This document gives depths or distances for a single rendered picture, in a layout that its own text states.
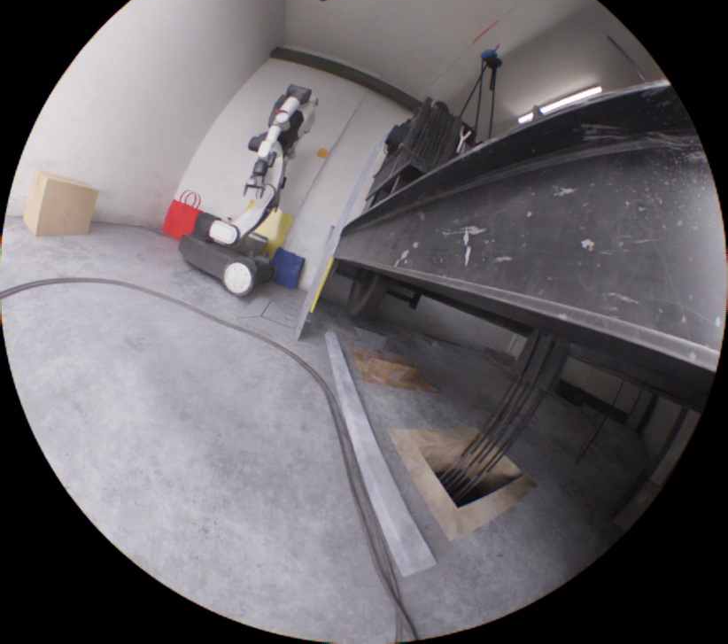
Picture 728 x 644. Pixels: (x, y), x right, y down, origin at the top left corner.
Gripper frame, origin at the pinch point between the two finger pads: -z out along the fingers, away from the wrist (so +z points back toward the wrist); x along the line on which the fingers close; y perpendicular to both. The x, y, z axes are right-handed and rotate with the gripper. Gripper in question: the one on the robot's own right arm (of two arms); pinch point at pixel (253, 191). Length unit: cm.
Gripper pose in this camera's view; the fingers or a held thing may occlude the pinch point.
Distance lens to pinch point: 130.5
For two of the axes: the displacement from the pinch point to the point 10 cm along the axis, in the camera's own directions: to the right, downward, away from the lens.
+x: 9.6, 1.8, 2.2
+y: -2.1, -1.2, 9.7
